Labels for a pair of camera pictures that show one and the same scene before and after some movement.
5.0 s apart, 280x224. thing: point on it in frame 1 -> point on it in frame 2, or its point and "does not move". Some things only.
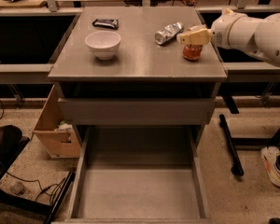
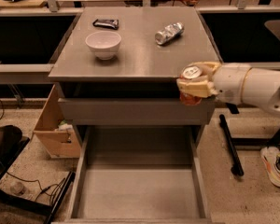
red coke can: [191, 51] -> [191, 72]
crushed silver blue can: [168, 33] does not move
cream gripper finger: [200, 27] -> [207, 67]
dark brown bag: [4, 141] does not move
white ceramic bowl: [104, 44] does not move
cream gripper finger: [201, 36] -> [196, 88]
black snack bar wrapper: [112, 23] does not move
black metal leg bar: [236, 168] does not move
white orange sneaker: [269, 157] does not move
